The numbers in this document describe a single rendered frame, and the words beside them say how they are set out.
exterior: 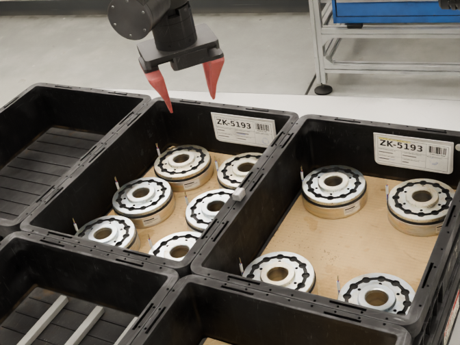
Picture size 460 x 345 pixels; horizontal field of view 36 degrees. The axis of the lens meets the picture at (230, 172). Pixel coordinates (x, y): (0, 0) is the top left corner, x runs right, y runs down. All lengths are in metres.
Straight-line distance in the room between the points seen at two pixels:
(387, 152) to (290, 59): 2.34
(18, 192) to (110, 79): 2.31
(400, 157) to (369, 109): 0.49
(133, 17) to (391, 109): 0.89
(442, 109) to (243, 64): 1.98
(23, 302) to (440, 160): 0.67
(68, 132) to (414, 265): 0.79
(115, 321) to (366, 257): 0.37
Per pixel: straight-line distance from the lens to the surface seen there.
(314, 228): 1.10
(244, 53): 3.60
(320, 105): 1.66
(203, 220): 1.10
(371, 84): 3.17
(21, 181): 1.40
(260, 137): 1.24
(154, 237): 1.14
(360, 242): 1.07
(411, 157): 1.15
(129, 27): 0.86
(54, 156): 1.44
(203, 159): 1.24
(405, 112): 1.61
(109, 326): 1.03
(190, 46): 0.94
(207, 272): 0.91
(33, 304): 1.11
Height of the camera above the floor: 1.54
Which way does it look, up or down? 35 degrees down
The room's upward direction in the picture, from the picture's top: 11 degrees counter-clockwise
